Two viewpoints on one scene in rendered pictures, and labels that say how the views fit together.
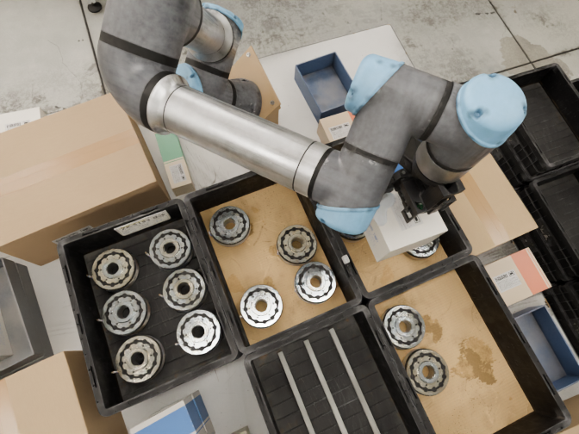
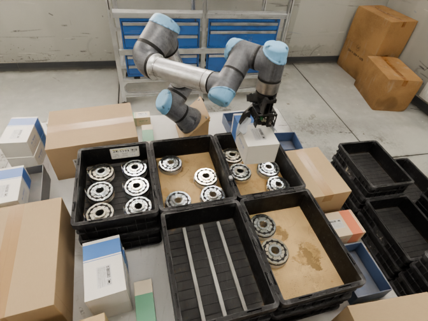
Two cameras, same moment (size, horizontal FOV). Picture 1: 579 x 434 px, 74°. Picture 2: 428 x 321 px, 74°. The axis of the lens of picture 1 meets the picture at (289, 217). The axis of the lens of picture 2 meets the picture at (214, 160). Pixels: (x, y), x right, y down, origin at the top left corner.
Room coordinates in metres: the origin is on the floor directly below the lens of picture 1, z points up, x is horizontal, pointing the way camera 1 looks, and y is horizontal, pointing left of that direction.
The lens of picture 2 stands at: (-0.57, -0.25, 1.79)
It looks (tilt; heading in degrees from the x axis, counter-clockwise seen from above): 44 degrees down; 13
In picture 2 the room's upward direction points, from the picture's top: 6 degrees clockwise
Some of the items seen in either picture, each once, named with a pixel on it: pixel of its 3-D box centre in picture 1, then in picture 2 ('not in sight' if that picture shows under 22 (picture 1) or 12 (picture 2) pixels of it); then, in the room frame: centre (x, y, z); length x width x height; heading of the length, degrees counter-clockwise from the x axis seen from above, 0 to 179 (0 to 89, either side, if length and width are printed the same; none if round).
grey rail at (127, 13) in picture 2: not in sight; (204, 14); (2.14, 0.61, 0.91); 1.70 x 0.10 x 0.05; 119
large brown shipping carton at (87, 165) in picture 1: (77, 179); (96, 139); (0.36, 0.60, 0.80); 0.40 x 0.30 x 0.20; 126
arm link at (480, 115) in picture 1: (471, 124); (272, 62); (0.29, -0.20, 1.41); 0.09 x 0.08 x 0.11; 75
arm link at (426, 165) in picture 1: (447, 154); (268, 85); (0.29, -0.21, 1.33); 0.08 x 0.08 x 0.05
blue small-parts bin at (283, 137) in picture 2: not in sight; (281, 145); (0.76, -0.33, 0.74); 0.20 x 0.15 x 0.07; 115
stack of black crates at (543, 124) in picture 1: (517, 141); (359, 185); (1.00, -0.93, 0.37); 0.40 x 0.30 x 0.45; 29
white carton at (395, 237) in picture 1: (389, 201); (253, 137); (0.31, -0.19, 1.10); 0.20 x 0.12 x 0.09; 29
